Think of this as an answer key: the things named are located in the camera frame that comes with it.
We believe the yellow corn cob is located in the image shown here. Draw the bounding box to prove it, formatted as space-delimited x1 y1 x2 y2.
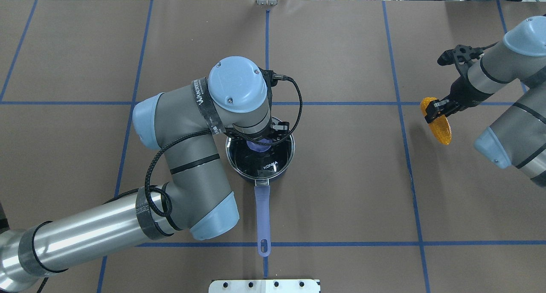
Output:
421 97 452 145

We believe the dark blue saucepan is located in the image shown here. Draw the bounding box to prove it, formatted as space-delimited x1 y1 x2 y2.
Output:
225 117 295 257

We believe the glass pot lid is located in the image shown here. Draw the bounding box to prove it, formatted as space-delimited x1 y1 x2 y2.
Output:
225 134 295 181

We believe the brown paper table cover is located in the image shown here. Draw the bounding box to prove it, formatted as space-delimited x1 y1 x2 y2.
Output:
1 0 545 293

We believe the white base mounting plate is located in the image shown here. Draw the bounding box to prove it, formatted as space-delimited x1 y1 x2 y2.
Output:
208 279 321 293

